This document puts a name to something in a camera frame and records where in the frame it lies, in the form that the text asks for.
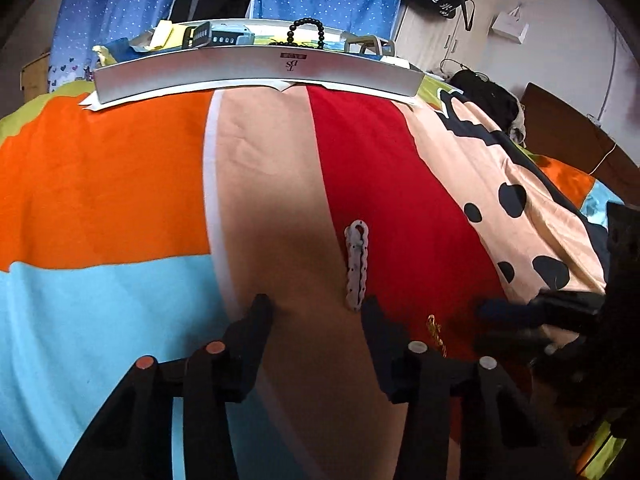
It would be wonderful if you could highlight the white dotted hair clip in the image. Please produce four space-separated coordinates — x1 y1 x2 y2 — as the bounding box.
344 220 369 312

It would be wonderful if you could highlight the black bead necklace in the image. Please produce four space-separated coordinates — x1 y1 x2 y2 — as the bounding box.
269 16 327 50

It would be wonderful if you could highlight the grey hair claw clip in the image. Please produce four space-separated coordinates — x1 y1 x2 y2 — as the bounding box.
343 35 395 56

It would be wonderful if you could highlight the black comb hair clip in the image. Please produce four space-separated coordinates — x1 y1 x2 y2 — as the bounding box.
181 22 212 49

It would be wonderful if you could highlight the brown wooden headboard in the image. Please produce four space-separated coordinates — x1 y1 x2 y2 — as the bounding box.
521 82 640 206

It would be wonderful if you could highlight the black clothes pile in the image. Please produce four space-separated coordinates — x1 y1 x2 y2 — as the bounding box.
448 68 526 145

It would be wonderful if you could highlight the colourful cartoon bed quilt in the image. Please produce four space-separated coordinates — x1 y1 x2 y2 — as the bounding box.
1 82 610 479

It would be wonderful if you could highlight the white paper shopping bag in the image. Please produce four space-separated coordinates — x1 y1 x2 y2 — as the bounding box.
491 4 529 44

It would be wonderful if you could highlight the white striped wardrobe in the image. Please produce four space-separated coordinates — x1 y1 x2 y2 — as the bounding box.
394 0 499 77

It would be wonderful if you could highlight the wooden side cabinet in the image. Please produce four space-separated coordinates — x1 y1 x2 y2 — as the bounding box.
20 52 50 103

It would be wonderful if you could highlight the white shallow tray box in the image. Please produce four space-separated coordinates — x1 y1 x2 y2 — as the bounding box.
80 20 424 112

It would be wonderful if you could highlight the blue dotted left curtain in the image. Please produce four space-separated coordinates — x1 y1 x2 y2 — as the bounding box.
48 0 175 92

